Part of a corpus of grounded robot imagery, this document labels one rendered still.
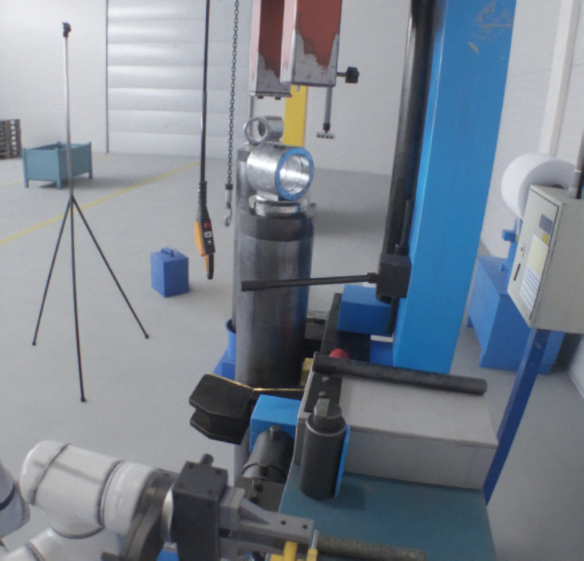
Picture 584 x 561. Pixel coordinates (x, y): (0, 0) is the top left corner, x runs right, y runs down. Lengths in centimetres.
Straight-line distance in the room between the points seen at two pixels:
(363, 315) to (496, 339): 219
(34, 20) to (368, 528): 1519
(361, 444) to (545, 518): 182
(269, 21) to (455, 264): 85
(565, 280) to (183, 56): 1197
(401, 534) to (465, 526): 13
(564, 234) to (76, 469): 134
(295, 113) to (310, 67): 278
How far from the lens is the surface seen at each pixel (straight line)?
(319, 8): 108
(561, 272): 153
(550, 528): 266
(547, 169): 177
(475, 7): 121
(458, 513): 103
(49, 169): 917
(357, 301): 149
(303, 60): 106
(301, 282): 115
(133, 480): 58
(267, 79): 143
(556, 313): 158
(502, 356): 367
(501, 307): 348
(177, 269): 424
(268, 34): 144
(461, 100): 118
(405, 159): 139
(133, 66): 1348
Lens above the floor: 179
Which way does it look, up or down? 21 degrees down
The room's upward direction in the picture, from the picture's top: 4 degrees clockwise
